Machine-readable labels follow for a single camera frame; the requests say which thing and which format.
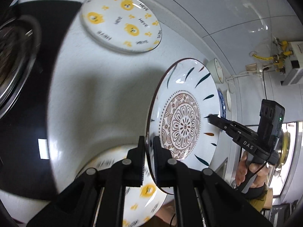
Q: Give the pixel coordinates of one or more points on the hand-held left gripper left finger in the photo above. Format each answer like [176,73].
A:
[141,167]

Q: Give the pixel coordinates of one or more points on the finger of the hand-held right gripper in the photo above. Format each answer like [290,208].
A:
[216,120]
[243,128]

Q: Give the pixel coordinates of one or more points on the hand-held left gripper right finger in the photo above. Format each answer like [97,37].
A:
[158,167]

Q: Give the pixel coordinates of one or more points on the blue and white floral plate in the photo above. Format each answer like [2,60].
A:
[222,108]

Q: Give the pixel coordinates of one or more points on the white plate with mandala pattern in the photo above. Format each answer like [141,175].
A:
[184,123]

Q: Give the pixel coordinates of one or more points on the white bowl with orange print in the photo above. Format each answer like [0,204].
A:
[216,69]

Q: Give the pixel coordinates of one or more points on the person's right hand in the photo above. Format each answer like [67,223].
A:
[239,172]

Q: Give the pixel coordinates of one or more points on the small white bowl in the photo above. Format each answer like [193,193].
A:
[229,99]

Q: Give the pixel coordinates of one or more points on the white plate with yellow bears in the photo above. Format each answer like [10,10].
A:
[118,23]
[149,201]

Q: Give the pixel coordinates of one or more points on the white water heater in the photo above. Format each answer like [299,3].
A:
[297,49]

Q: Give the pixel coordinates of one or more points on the black stove top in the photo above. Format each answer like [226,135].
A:
[23,134]

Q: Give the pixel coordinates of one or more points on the dark wok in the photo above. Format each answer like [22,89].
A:
[14,52]

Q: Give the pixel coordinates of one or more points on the white wall box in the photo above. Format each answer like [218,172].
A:
[293,76]

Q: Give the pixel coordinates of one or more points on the wall socket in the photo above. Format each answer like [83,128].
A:
[251,67]

